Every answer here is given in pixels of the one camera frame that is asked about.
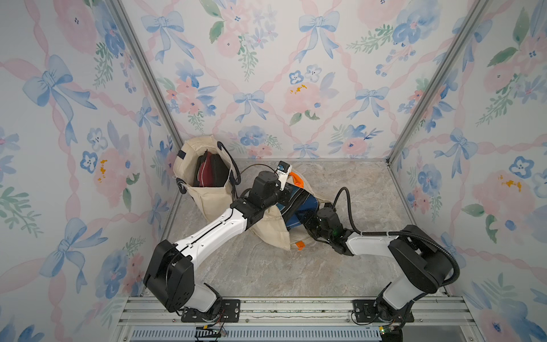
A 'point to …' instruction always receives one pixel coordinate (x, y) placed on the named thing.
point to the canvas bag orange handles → (272, 224)
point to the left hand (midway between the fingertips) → (292, 182)
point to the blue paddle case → (298, 203)
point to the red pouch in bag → (211, 171)
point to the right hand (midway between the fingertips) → (292, 210)
